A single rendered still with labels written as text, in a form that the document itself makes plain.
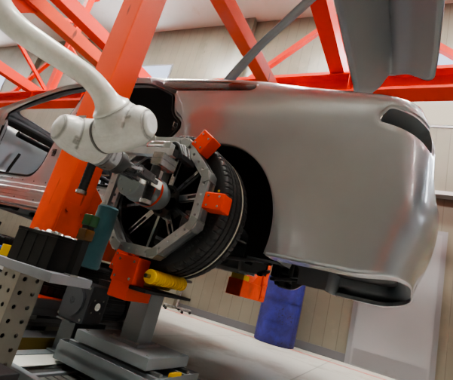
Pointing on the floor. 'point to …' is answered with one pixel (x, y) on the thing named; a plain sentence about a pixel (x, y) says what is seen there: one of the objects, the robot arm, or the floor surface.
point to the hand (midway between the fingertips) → (151, 182)
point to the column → (7, 316)
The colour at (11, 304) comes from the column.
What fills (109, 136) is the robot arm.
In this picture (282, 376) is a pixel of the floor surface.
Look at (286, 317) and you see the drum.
